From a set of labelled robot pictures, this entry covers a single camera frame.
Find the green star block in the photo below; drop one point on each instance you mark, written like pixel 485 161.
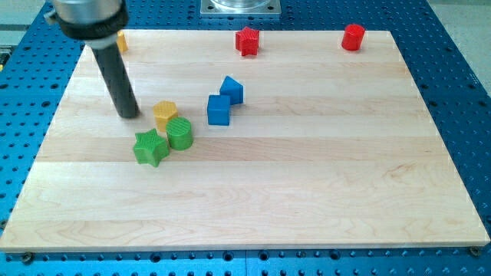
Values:
pixel 150 148

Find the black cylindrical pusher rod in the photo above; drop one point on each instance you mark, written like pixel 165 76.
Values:
pixel 115 77

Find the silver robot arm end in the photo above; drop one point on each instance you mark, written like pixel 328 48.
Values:
pixel 96 22

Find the red star block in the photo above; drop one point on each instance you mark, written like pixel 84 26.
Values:
pixel 247 41

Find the light wooden board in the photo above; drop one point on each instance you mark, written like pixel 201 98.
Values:
pixel 329 149

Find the blue cube block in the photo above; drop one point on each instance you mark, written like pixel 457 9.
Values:
pixel 218 110

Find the blue triangle block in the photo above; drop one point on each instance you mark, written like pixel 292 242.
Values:
pixel 231 87

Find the green cylinder block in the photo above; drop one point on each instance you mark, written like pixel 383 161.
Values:
pixel 179 133

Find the yellow hexagon block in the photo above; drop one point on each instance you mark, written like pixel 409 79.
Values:
pixel 163 112

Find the red cylinder block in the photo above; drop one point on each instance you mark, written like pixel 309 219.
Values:
pixel 353 37

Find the yellow block behind rod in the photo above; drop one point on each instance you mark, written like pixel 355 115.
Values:
pixel 121 42

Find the blue perforated table plate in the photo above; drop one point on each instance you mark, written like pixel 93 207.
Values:
pixel 446 46

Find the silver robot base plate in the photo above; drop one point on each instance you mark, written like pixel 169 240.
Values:
pixel 240 8

